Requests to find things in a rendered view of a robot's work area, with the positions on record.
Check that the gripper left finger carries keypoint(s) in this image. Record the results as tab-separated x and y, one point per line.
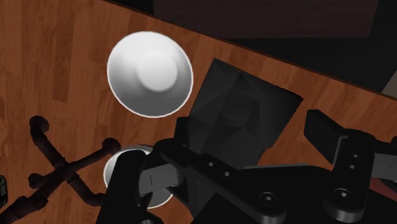
217	169

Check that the brown wooden table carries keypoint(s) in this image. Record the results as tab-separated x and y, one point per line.
46	46

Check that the dark brown crossed pipe figure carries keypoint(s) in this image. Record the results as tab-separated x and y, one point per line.
62	165

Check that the white cup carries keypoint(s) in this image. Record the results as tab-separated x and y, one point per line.
159	199

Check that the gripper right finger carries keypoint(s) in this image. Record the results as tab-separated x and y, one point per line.
350	155

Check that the black faceted box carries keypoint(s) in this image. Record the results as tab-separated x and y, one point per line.
242	118

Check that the white bowl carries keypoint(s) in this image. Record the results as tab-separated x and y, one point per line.
149	74

